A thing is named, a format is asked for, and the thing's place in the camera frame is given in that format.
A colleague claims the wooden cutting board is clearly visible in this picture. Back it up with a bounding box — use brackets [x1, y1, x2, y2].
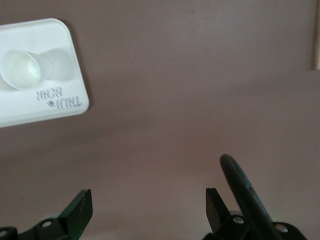
[310, 0, 320, 71]

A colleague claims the bear print serving tray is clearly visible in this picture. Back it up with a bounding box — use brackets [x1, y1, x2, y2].
[0, 17, 90, 129]

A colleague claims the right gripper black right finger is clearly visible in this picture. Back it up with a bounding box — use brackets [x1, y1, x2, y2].
[205, 187, 307, 240]

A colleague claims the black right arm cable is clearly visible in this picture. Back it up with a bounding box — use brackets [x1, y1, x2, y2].
[219, 153, 276, 226]

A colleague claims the white plastic cup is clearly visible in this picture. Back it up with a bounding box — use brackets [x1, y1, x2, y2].
[0, 49, 55, 90]

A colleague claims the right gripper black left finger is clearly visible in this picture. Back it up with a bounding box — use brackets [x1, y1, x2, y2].
[0, 189, 94, 240]

